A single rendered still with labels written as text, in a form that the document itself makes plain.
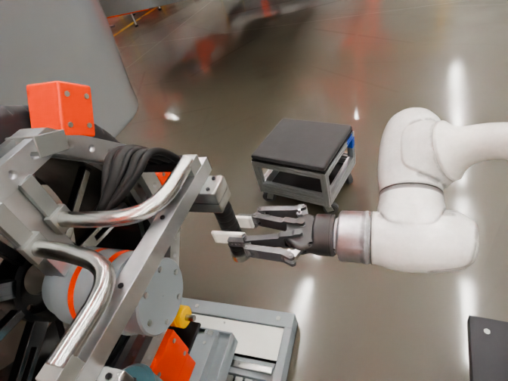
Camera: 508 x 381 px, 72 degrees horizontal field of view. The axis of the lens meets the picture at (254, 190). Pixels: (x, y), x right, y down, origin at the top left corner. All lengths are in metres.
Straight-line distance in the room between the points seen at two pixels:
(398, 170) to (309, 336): 0.97
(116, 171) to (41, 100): 0.17
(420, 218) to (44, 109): 0.62
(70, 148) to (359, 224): 0.49
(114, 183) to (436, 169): 0.52
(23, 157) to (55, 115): 0.10
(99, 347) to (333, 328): 1.12
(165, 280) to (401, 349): 1.01
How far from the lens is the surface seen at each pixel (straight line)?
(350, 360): 1.43
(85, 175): 0.83
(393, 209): 0.60
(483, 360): 1.15
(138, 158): 0.61
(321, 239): 0.61
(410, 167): 0.62
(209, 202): 0.62
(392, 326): 1.48
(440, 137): 0.63
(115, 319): 0.48
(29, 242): 0.61
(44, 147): 0.63
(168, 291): 0.65
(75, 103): 0.68
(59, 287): 0.69
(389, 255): 0.60
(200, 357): 1.29
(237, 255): 0.74
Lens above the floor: 1.32
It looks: 40 degrees down
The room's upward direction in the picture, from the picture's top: 18 degrees counter-clockwise
